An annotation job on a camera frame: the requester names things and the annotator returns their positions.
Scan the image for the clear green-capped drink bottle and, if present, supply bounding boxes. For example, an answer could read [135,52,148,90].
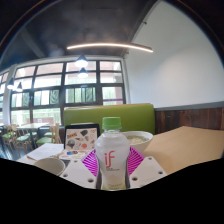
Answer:
[94,116,132,192]

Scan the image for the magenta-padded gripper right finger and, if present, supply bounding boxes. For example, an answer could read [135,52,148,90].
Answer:
[127,146,168,190]

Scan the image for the white ceramic bowl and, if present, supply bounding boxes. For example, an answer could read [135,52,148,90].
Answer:
[121,130,155,155]

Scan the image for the green upholstered bench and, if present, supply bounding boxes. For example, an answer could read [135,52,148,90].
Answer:
[63,103,156,136]

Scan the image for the light wooden dining table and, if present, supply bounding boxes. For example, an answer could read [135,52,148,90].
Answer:
[16,122,50,132]

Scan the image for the dark pendant ceiling lamps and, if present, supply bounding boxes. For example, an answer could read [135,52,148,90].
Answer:
[6,54,90,93]

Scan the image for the wooden chairs with green seats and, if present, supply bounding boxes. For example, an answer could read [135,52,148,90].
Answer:
[0,122,64,155]

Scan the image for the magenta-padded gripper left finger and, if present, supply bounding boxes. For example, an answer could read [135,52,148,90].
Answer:
[59,148,100,190]

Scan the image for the curved linear ceiling light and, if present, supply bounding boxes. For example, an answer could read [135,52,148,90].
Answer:
[66,42,154,54]

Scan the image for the small white device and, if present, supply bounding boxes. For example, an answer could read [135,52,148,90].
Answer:
[58,149,88,161]

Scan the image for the black-framed window wall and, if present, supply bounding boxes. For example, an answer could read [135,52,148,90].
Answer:
[0,59,127,126]

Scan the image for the white paper sheets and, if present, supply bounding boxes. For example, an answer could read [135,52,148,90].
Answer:
[25,143,65,162]

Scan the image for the beige patterned mug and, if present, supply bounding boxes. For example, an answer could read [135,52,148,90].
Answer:
[33,157,67,177]

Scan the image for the black tablet with stickers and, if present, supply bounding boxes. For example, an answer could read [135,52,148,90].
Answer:
[63,123,101,152]

